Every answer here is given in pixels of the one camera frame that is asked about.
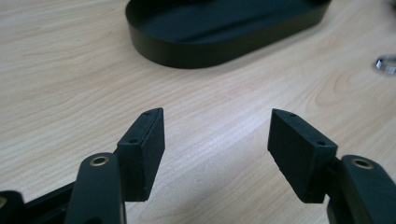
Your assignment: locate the black hanger stand with tray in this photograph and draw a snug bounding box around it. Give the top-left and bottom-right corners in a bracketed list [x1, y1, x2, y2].
[124, 0, 332, 70]

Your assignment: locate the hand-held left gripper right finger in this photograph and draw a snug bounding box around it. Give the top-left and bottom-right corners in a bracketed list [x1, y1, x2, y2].
[266, 107, 339, 204]

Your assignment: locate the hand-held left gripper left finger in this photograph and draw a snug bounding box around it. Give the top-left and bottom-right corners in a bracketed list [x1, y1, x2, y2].
[113, 107, 166, 203]

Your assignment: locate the silver metal keychain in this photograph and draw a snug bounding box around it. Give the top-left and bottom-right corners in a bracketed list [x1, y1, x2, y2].
[373, 53, 396, 76]

